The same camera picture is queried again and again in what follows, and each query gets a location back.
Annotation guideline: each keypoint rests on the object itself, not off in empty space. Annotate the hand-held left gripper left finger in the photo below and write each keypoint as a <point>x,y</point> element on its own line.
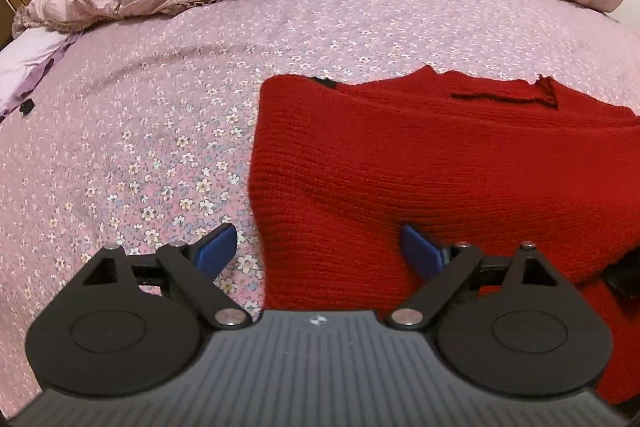
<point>217,249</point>

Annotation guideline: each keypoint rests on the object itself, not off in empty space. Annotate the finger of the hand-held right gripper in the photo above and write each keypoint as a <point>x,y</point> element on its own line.
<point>622,274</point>

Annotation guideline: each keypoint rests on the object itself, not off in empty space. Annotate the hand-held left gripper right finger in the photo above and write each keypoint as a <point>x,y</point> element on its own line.
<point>422,252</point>

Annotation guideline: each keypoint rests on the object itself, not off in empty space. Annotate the red knit cardigan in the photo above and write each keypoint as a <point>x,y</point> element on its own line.
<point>450,167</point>

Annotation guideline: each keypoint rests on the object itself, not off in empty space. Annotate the pink floral bed sheet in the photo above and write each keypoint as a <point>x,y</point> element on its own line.
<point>175,82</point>

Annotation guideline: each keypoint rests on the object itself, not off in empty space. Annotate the small black clip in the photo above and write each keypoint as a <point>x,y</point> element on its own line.
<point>26,107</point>

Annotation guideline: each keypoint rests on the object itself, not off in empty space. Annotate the lavender pillow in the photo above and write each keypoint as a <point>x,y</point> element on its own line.
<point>25,57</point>

